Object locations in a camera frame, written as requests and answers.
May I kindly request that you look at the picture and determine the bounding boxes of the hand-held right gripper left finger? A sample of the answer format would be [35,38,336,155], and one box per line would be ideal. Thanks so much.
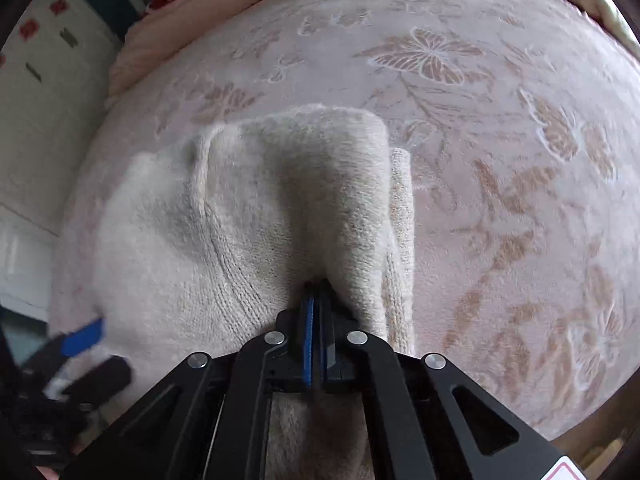
[60,280,319,480]

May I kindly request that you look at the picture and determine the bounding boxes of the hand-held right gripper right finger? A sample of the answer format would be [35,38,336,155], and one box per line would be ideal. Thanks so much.
[318,277,587,480]

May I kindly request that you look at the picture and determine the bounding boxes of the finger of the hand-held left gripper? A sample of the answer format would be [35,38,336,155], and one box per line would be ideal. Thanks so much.
[47,317,107,362]
[62,355,134,403]

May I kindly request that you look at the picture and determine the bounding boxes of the white knit sweater black hearts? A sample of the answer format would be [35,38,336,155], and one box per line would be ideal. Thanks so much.
[92,104,417,480]

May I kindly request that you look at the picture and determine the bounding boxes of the white wardrobe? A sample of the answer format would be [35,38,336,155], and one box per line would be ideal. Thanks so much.
[0,0,125,313]

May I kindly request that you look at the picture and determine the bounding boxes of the pink butterfly patterned blanket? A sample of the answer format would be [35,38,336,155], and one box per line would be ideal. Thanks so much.
[47,0,640,442]

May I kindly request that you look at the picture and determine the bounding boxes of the pink duvet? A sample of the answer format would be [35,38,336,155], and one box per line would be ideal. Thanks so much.
[107,0,481,100]

